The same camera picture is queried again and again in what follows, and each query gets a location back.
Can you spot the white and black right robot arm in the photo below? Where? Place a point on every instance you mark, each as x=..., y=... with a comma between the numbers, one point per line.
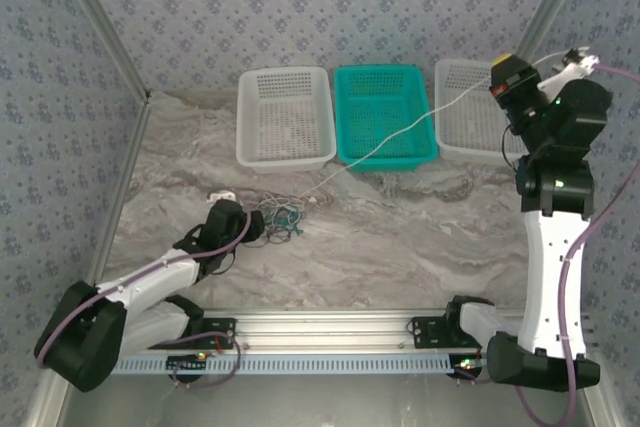
x=542, y=272

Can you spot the white perforated plastic basket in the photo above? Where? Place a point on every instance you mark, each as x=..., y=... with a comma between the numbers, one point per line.
x=465, y=122
x=285, y=122

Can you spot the small black circuit board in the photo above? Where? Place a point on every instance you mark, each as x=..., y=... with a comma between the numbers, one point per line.
x=467, y=364
x=187, y=363

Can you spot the teal perforated plastic basket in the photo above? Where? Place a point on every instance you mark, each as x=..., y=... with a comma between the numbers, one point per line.
x=370, y=97

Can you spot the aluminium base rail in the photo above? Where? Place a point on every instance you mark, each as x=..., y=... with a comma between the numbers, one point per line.
x=325, y=329

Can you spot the aluminium lower frame rail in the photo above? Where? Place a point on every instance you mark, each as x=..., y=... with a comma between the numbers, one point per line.
x=42, y=412
x=602, y=412

